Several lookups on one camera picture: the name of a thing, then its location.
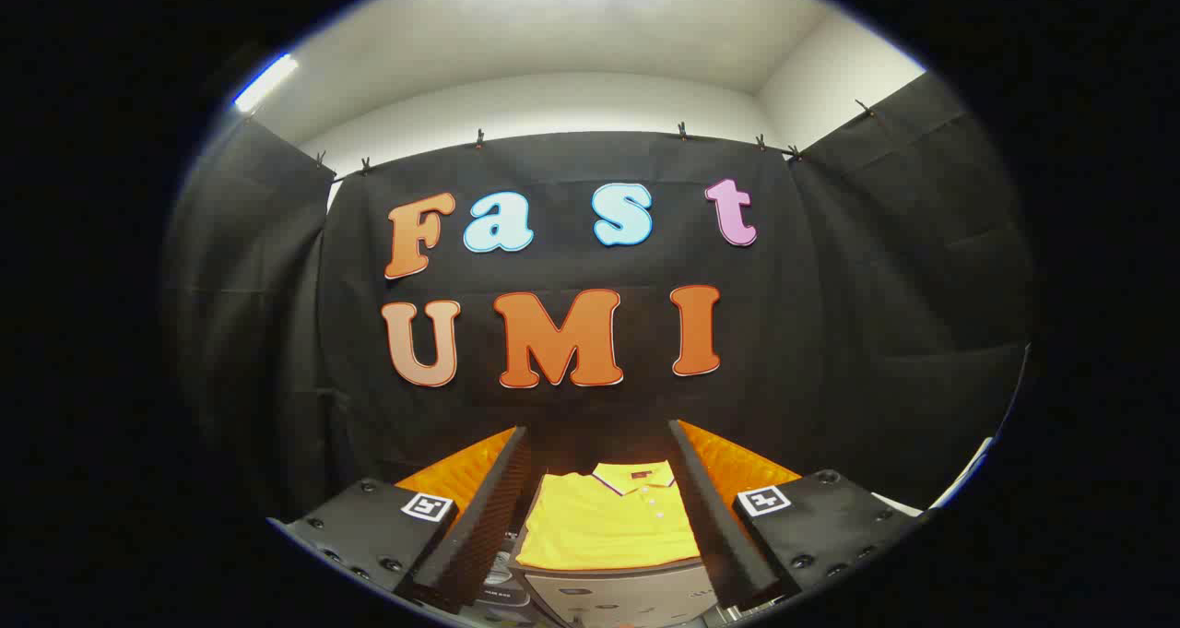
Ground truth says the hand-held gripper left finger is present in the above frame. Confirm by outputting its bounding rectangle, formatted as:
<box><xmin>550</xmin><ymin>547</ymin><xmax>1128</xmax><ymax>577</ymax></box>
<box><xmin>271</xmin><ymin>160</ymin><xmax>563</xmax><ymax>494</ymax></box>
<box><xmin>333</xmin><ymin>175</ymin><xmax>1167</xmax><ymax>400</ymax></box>
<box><xmin>267</xmin><ymin>427</ymin><xmax>533</xmax><ymax>612</ymax></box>

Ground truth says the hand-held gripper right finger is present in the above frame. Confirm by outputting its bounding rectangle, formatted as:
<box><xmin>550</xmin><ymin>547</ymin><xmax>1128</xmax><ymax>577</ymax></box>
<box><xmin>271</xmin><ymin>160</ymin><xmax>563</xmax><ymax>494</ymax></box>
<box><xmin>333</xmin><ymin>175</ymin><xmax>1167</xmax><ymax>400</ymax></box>
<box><xmin>668</xmin><ymin>420</ymin><xmax>925</xmax><ymax>610</ymax></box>

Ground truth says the yellow polo shirt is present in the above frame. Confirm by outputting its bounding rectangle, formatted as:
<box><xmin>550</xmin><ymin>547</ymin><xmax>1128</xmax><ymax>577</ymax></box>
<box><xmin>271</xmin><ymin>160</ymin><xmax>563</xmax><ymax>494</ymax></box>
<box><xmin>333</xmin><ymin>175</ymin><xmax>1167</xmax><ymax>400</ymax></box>
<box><xmin>514</xmin><ymin>462</ymin><xmax>702</xmax><ymax>572</ymax></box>

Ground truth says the grey cabinet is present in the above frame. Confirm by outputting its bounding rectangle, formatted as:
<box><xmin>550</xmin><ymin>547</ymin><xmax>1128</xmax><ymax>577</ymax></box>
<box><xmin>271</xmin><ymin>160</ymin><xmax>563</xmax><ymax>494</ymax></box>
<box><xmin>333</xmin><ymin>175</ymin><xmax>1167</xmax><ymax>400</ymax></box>
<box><xmin>510</xmin><ymin>554</ymin><xmax>725</xmax><ymax>628</ymax></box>

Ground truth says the white board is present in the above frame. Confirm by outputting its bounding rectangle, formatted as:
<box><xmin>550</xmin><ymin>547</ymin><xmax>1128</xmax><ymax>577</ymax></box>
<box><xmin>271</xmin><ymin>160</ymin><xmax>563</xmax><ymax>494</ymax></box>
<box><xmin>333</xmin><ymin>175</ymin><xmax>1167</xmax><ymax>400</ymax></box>
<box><xmin>871</xmin><ymin>436</ymin><xmax>995</xmax><ymax>518</ymax></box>

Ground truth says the black backdrop cloth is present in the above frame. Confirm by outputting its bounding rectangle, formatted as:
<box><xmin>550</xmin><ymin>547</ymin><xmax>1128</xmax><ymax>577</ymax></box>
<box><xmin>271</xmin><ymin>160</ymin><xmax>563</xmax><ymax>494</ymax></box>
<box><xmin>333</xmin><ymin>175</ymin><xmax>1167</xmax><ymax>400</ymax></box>
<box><xmin>161</xmin><ymin>73</ymin><xmax>1033</xmax><ymax>518</ymax></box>

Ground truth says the row of black cloth clips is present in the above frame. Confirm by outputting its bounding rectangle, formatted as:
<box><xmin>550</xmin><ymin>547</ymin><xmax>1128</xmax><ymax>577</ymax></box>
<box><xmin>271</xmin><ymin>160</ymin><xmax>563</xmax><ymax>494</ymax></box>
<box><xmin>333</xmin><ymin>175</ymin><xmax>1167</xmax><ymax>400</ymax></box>
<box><xmin>313</xmin><ymin>101</ymin><xmax>872</xmax><ymax>175</ymax></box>

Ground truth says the ceiling strip light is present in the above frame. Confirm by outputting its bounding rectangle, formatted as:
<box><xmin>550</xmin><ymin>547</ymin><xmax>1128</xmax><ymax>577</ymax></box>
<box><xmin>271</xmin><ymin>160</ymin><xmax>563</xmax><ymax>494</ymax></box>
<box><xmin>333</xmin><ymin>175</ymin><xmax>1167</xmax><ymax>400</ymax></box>
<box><xmin>233</xmin><ymin>53</ymin><xmax>300</xmax><ymax>113</ymax></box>

